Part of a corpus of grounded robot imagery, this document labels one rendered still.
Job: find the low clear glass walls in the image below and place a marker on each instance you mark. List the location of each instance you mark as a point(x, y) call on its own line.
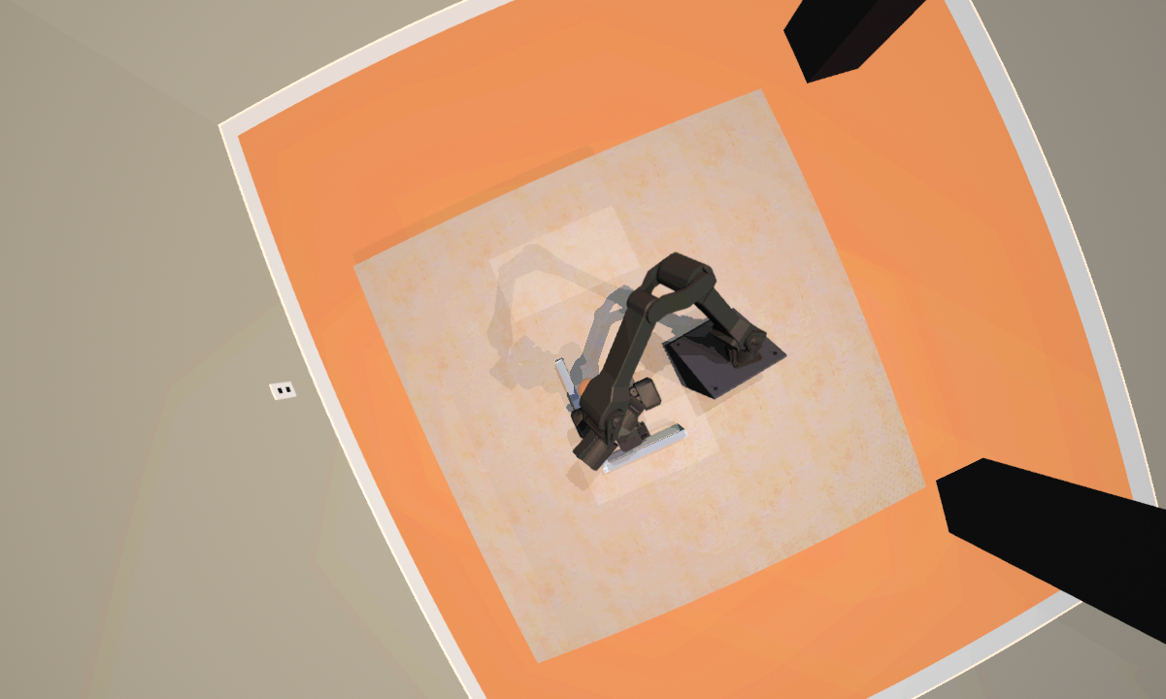
point(647, 442)

